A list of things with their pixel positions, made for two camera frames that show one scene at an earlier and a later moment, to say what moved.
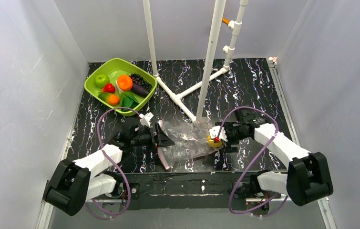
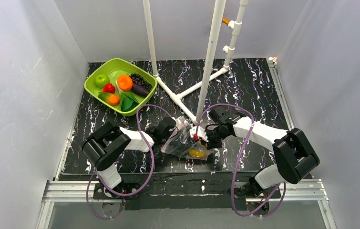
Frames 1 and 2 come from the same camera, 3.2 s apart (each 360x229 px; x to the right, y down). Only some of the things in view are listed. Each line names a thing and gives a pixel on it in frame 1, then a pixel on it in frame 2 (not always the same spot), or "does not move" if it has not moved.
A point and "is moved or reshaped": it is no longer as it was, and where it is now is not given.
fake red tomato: (108, 87) does not move
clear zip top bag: (190, 140) is moved or reshaped
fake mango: (110, 98) does not move
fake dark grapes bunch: (138, 79) does not move
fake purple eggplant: (139, 89) does not move
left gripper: (157, 136) -> (172, 130)
